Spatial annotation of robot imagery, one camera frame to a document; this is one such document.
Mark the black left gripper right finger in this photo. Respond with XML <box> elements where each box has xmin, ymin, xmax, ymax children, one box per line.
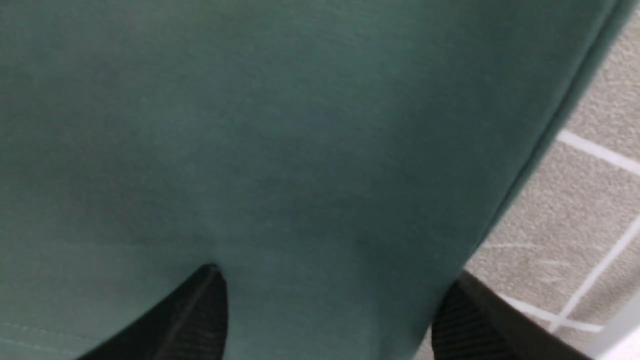
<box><xmin>430</xmin><ymin>271</ymin><xmax>589</xmax><ymax>360</ymax></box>

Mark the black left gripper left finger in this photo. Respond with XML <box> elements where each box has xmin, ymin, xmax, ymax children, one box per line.
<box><xmin>82</xmin><ymin>264</ymin><xmax>229</xmax><ymax>360</ymax></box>

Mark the green long sleeve shirt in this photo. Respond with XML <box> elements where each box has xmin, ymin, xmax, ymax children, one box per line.
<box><xmin>0</xmin><ymin>0</ymin><xmax>637</xmax><ymax>360</ymax></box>

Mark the beige checkered tablecloth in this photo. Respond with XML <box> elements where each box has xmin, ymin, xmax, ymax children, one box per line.
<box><xmin>466</xmin><ymin>10</ymin><xmax>640</xmax><ymax>348</ymax></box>

